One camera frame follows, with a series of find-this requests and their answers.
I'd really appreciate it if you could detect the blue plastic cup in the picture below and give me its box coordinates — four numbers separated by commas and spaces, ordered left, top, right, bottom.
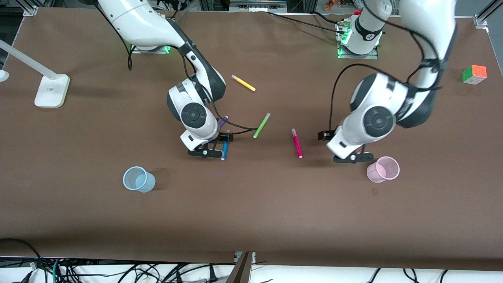
123, 166, 156, 193

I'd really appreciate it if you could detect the aluminium table post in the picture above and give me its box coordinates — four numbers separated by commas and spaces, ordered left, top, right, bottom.
226, 252, 256, 283

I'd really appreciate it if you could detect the yellow marker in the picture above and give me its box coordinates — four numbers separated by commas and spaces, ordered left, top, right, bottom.
231, 74, 256, 92

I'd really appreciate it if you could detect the grey power strip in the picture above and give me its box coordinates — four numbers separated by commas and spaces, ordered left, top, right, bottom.
229, 0, 288, 13

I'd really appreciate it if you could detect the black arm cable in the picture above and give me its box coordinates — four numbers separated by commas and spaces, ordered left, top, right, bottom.
329, 0, 443, 132
96, 3, 258, 132

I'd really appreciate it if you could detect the green marker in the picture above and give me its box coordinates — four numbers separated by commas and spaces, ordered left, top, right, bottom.
253, 113, 271, 139

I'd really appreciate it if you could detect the long black table cable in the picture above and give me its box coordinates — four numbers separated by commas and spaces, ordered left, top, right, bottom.
266, 11, 347, 32

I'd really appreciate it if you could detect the aluminium corner profile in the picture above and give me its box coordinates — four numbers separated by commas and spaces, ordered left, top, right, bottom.
473, 0, 503, 29
16, 0, 40, 17

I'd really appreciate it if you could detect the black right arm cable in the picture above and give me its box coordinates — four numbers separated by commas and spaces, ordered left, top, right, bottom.
96, 3, 258, 132

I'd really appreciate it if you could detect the colourful puzzle cube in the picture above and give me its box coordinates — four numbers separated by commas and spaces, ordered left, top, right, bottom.
462, 64, 488, 86

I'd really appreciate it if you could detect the thick black floor cable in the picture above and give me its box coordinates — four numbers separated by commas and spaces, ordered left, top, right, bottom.
0, 237, 42, 272

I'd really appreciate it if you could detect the white desk lamp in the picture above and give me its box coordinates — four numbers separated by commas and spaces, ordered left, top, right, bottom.
0, 39, 71, 108

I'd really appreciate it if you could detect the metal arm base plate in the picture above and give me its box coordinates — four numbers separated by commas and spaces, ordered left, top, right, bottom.
129, 44, 172, 55
336, 20, 380, 60

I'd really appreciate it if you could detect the pink marker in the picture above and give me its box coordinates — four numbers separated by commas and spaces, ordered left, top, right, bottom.
291, 128, 303, 159

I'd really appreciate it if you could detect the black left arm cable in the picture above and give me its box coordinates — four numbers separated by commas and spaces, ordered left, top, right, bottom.
329, 0, 443, 132

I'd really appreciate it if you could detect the pink plastic cup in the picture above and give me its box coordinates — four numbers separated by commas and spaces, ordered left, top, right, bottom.
366, 156, 400, 184

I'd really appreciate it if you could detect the short black table cable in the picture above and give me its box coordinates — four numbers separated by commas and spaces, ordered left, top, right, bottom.
310, 11, 339, 24

